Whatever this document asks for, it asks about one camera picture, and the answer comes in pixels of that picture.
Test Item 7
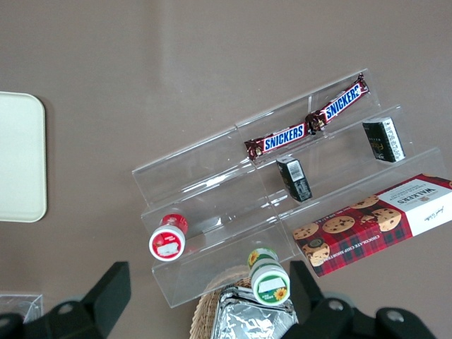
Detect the small black box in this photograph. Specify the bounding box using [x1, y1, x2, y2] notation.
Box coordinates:
[275, 156, 314, 203]
[362, 117, 407, 164]

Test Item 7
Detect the red tartan cookie box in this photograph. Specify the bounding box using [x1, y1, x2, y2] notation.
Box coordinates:
[292, 172, 452, 278]

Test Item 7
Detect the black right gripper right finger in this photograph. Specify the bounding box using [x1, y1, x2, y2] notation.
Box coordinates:
[282, 260, 437, 339]

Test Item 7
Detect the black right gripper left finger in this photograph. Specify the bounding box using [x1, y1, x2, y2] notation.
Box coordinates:
[0, 261, 133, 339]

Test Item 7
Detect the green lid yogurt cup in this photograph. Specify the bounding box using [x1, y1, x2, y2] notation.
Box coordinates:
[246, 247, 292, 306]

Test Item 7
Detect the aluminium foil container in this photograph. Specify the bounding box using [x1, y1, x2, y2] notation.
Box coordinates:
[210, 284, 299, 339]

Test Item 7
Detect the cream rectangular tray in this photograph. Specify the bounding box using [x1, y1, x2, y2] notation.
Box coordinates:
[0, 90, 48, 224]

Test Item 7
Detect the Snickers chocolate bar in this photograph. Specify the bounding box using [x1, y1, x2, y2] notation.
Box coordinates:
[244, 121, 308, 158]
[304, 71, 370, 136]

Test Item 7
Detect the oval tan wicker basket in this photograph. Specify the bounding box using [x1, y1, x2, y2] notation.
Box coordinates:
[188, 270, 296, 339]

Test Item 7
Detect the clear acrylic bottle rack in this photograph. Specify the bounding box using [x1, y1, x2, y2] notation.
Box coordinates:
[0, 293, 44, 324]

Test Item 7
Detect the clear acrylic stepped stand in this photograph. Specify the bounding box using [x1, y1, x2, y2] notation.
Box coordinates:
[131, 121, 296, 309]
[234, 67, 452, 249]

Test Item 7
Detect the red lid yogurt cup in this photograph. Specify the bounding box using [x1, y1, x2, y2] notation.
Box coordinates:
[148, 212, 189, 263]

